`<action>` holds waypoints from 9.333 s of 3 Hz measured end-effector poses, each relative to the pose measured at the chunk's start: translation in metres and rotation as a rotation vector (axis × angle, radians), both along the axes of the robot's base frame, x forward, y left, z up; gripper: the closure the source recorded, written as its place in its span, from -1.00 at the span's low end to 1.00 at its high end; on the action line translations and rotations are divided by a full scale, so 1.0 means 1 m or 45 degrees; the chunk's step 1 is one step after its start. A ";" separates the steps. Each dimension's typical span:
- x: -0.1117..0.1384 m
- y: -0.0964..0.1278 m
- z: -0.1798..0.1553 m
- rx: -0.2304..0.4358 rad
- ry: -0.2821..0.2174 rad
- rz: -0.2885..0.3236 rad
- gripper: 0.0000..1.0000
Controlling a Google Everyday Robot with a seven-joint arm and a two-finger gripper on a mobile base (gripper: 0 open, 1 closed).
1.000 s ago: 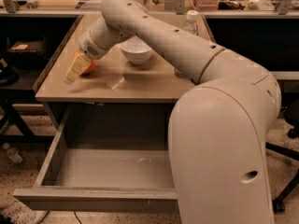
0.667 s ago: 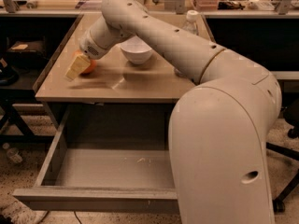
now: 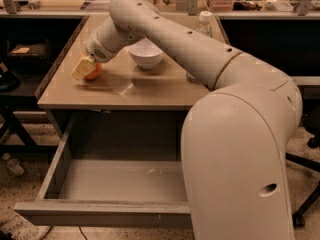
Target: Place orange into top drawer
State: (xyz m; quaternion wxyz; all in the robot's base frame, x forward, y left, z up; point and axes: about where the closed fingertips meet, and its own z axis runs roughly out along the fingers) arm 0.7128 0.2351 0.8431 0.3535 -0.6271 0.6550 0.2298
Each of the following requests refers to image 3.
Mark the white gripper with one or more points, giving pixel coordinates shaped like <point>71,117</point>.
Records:
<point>96,51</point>

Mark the orange fruit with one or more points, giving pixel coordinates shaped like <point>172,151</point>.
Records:
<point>88,68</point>

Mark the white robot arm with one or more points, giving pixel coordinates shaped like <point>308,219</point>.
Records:
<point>234,139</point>

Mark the open grey top drawer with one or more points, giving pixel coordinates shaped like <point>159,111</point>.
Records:
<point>118,169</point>

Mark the white bowl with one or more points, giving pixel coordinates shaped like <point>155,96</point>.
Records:
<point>145,54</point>

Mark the black side table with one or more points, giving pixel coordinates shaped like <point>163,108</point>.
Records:
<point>24,64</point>

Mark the clear plastic water bottle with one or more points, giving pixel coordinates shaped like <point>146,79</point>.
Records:
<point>203,27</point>

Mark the small bottle on floor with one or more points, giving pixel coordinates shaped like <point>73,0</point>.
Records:
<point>13,165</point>

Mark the black office chair base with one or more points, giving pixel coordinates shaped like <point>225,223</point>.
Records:
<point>303,170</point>

